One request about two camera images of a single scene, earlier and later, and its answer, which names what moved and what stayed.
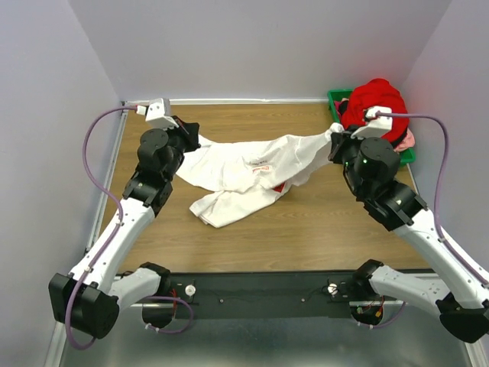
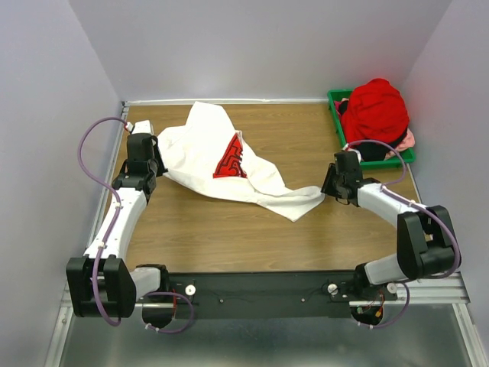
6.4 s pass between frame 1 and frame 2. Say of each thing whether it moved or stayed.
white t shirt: moved
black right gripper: moved
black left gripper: moved
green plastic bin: stayed
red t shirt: stayed
